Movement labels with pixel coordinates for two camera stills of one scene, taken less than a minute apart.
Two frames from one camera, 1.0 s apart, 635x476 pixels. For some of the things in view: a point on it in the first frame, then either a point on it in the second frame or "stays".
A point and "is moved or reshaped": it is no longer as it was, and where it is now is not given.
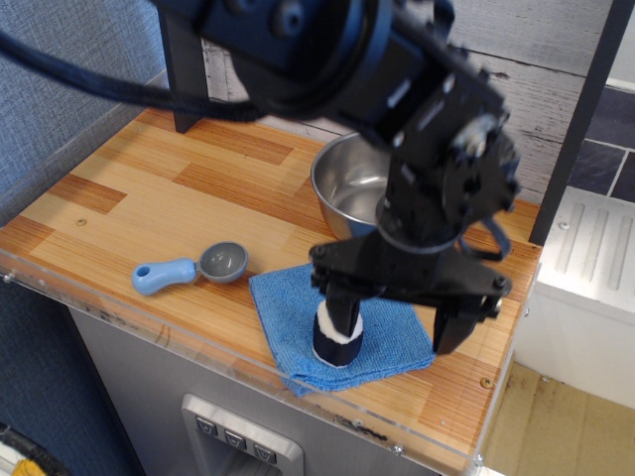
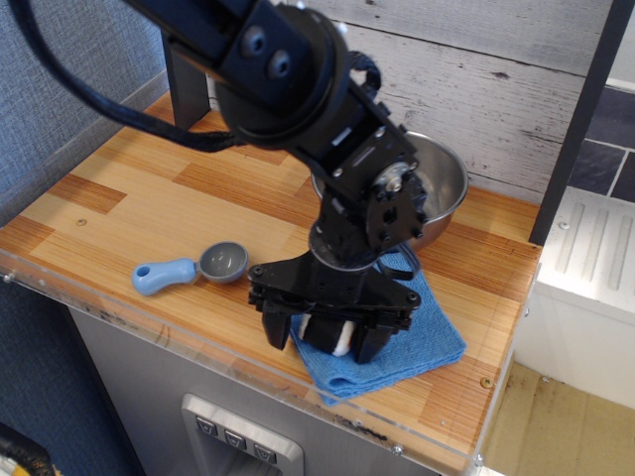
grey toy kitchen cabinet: x=186 y=417 stays
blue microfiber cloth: x=397 y=335 is moved or reshaped
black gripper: x=449 y=275 → x=363 y=293
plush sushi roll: x=330 y=342 is moved or reshaped
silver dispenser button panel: x=225 y=443 stays
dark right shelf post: x=585 y=105 stays
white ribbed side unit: x=580 y=324 stays
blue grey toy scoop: x=218 y=262 stays
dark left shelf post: x=184 y=59 stays
